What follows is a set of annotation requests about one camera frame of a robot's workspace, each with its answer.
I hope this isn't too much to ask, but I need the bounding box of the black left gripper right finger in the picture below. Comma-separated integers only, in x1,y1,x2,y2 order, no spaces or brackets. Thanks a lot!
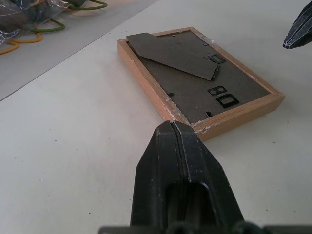
172,120,239,223

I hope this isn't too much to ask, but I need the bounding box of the wooden picture frame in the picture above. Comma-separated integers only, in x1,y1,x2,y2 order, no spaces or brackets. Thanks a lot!
116,26,286,142

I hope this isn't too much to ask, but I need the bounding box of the yellow cable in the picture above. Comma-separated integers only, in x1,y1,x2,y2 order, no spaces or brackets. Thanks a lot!
0,31,42,55

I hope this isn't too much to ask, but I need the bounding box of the dark frame stand flap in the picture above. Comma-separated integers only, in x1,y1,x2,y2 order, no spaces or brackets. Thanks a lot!
126,32,221,81

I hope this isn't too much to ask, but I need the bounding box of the green cable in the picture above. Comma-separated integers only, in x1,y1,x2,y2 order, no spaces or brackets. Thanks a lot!
31,18,66,34
67,0,108,11

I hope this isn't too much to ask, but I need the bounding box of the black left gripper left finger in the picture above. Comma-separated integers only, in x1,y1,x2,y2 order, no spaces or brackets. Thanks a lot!
130,120,190,223

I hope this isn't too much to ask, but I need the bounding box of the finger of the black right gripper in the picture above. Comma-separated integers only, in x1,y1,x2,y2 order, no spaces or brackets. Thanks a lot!
282,3,312,47
283,14,312,50

